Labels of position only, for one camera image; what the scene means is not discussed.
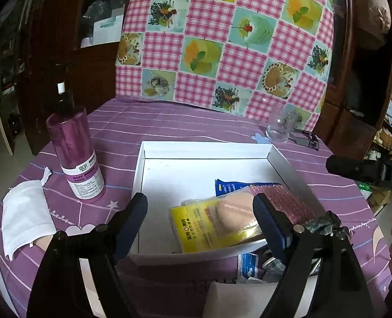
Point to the white mask pack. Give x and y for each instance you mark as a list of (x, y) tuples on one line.
[(27, 215)]

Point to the white box lid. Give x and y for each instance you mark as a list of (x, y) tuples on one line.
[(242, 301)]

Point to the clear glass cup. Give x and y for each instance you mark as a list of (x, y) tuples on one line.
[(278, 132)]

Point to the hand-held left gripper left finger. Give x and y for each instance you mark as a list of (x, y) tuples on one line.
[(133, 218)]

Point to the yellow tissue pack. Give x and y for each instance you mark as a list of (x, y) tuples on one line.
[(196, 235)]

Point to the white cardboard box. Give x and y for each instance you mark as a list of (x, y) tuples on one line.
[(182, 179)]

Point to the blue dog print packet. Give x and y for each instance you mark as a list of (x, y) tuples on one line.
[(225, 187)]

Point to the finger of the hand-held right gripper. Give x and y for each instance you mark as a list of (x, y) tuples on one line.
[(351, 169)]

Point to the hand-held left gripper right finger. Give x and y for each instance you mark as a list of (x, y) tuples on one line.
[(268, 225)]

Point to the small blue white packet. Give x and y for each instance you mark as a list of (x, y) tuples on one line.
[(247, 268)]

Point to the beige makeup sponge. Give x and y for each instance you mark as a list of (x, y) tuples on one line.
[(235, 212)]

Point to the brown wooden cabinet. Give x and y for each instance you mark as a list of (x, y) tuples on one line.
[(348, 112)]

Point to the pink bubble wrap pouch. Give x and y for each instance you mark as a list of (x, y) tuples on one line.
[(291, 205)]

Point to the pink checkered cloth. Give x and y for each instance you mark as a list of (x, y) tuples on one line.
[(222, 39)]

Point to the purple pump bottle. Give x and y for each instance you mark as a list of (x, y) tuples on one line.
[(80, 159)]

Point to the dark glass door cabinet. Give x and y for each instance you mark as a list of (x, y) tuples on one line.
[(83, 66)]

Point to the cluttered storage shelf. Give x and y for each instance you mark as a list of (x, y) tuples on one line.
[(387, 132)]

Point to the grey plaid pouch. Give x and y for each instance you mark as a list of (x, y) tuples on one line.
[(316, 227)]

